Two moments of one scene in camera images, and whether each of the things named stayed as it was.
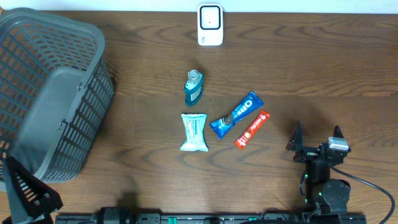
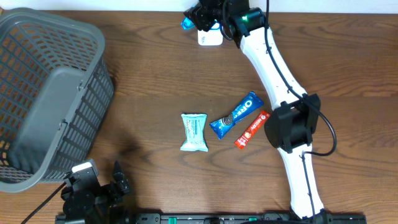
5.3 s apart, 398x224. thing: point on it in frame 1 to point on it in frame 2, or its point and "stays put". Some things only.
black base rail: [212, 218] stays put
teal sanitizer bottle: [193, 87] to [187, 24]
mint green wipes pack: [195, 131] stays put
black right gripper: [296, 144] to [198, 14]
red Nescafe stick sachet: [252, 129] stays put
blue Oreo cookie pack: [250, 103] stays put
